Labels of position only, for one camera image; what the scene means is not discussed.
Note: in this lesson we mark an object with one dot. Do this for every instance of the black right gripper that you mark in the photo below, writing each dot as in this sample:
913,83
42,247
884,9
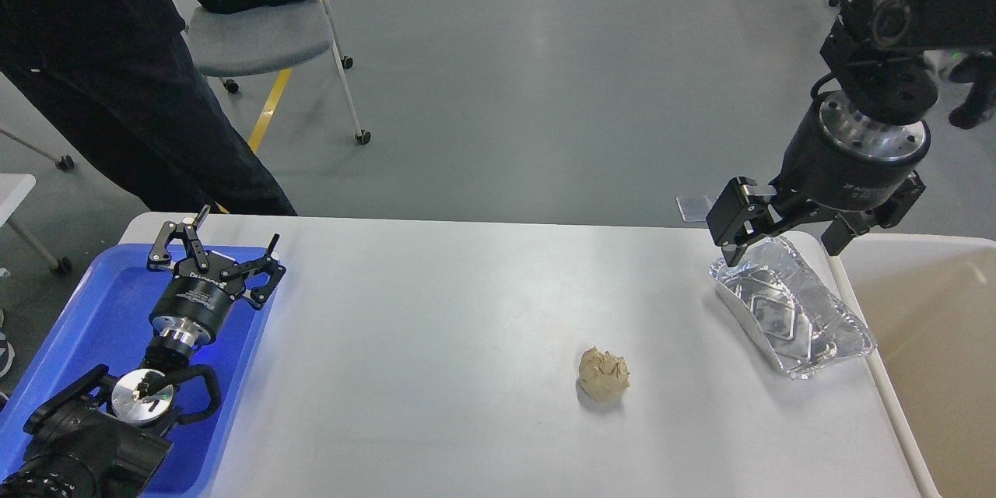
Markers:
839,161

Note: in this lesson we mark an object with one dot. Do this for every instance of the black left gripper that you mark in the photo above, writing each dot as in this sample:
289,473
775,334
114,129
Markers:
206,287

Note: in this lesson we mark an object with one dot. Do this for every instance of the aluminium foil tray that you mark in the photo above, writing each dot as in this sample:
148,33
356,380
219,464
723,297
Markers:
797,323

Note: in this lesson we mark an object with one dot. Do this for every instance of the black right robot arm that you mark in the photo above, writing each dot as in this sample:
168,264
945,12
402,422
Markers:
852,162

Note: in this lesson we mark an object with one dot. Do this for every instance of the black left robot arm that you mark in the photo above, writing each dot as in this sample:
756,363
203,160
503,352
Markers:
133,392

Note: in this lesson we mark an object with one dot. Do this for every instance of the left clear floor plate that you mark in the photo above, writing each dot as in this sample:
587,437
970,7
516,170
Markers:
694,208

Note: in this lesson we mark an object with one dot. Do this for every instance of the blue plastic tray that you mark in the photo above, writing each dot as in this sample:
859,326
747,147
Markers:
105,322

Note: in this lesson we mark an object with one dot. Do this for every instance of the beige plastic bin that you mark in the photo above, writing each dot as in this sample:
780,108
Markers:
930,303

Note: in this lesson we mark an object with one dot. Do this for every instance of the grey office chair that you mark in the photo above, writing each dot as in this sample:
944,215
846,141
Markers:
229,39

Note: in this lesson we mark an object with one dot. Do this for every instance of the crumpled beige paper ball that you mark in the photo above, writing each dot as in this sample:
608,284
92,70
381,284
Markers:
602,376

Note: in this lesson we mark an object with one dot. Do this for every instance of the person in black clothes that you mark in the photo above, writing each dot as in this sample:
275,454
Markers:
115,78

